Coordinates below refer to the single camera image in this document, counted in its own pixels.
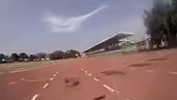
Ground distant row of trees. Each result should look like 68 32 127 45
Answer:
0 36 83 70

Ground grandstand building with slanted roof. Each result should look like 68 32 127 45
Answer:
81 29 138 58

